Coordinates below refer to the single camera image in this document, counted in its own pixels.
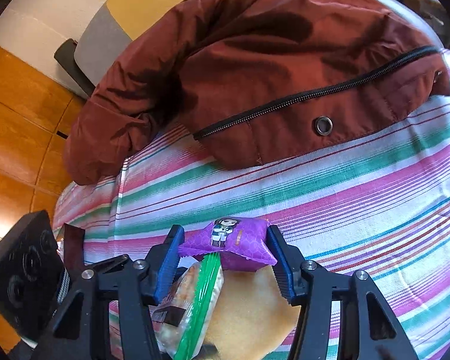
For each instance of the yellow sponge block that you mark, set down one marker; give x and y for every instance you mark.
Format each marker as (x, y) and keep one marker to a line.
(251, 318)

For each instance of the green-edged cracker pack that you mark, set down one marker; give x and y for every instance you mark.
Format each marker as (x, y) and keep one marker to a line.
(182, 319)

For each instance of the striped tablecloth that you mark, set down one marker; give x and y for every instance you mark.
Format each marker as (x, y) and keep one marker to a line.
(380, 204)

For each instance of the maroon padded jacket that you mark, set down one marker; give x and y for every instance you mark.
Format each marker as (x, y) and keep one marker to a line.
(257, 81)

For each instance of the purple snack packet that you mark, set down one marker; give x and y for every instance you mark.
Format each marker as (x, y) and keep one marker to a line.
(240, 243)

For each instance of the blue yellow grey armchair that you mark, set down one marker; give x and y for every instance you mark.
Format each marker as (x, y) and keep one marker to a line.
(115, 25)

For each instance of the dark red gift box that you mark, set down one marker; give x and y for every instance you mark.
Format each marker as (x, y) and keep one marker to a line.
(73, 248)

